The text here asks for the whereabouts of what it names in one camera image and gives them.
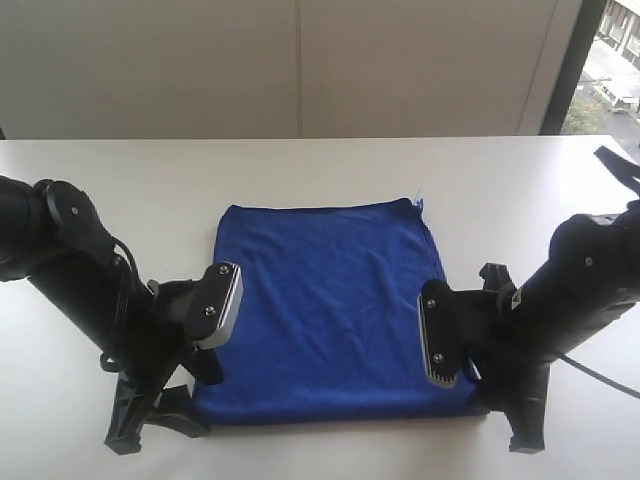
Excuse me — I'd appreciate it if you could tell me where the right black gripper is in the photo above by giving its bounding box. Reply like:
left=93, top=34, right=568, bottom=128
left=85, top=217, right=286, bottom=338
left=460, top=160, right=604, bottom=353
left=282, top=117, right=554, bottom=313
left=453, top=262, right=553, bottom=454

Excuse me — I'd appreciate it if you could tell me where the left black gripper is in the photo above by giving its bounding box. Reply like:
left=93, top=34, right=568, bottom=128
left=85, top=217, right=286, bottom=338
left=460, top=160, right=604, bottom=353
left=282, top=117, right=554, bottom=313
left=97, top=279, right=223, bottom=455

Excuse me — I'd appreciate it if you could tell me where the blue towel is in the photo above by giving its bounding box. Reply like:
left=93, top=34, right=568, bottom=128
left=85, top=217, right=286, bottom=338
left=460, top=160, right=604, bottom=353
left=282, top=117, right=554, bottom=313
left=194, top=198, right=473, bottom=426

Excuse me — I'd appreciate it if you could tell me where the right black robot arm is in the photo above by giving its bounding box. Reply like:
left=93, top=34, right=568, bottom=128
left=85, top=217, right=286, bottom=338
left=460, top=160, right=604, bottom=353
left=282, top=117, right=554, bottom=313
left=453, top=201, right=639, bottom=454

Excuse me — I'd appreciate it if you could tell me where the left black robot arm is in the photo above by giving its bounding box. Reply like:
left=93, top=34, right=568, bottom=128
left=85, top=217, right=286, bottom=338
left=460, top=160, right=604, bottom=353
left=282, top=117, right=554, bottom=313
left=1, top=177, right=223, bottom=455

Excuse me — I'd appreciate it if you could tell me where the white vehicle outside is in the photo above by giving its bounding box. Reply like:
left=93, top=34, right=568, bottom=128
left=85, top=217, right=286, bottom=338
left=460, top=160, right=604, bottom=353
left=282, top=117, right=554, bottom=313
left=594, top=77, right=639, bottom=114

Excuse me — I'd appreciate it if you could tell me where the left black camera cable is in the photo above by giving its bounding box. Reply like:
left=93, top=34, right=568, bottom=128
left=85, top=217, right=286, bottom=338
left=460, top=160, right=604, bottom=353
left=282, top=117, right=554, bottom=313
left=97, top=237, right=156, bottom=374

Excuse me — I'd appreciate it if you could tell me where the black camera cable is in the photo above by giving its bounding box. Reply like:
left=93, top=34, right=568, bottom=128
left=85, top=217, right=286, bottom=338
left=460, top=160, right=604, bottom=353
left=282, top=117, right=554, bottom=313
left=552, top=145, right=640, bottom=401
left=97, top=237, right=156, bottom=374

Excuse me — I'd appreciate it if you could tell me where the right black camera cable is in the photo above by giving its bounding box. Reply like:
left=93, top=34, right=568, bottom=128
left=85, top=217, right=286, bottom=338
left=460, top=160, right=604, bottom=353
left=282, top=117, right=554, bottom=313
left=552, top=145, right=640, bottom=401

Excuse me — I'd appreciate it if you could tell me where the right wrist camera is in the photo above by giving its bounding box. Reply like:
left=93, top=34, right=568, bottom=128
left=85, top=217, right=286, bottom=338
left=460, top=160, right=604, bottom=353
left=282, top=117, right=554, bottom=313
left=418, top=280, right=466, bottom=389

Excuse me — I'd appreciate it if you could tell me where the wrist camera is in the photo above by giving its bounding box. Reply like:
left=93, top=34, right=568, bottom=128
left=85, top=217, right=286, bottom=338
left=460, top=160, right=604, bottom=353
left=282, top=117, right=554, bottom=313
left=418, top=280, right=466, bottom=389
left=183, top=262, right=244, bottom=350

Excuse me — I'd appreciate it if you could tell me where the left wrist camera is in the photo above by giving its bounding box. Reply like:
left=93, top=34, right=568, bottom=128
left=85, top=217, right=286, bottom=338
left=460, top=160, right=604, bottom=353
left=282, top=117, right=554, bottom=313
left=183, top=262, right=244, bottom=350

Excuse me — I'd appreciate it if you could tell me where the black window frame post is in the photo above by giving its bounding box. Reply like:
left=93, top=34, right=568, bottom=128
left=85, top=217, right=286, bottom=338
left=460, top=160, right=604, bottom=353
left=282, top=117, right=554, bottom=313
left=539, top=0, right=607, bottom=136

